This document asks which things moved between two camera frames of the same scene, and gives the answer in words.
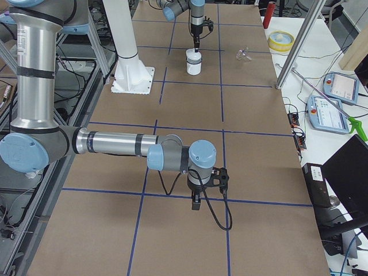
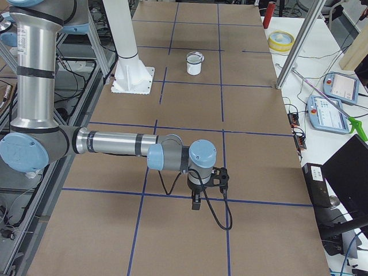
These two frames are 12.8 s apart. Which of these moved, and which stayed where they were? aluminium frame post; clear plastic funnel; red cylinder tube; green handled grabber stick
Moved: clear plastic funnel
Stayed: aluminium frame post; red cylinder tube; green handled grabber stick
